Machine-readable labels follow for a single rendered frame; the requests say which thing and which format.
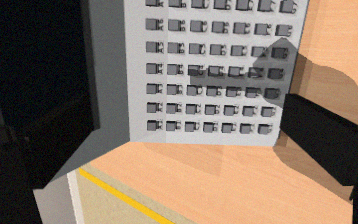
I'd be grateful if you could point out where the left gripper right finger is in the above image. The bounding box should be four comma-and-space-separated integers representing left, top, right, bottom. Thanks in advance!
279, 94, 358, 224

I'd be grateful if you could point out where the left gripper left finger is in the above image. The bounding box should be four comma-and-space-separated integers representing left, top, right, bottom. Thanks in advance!
0, 94, 94, 224

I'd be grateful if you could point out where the grey cabinet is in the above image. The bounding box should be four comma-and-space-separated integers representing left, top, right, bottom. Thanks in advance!
0, 0, 310, 183

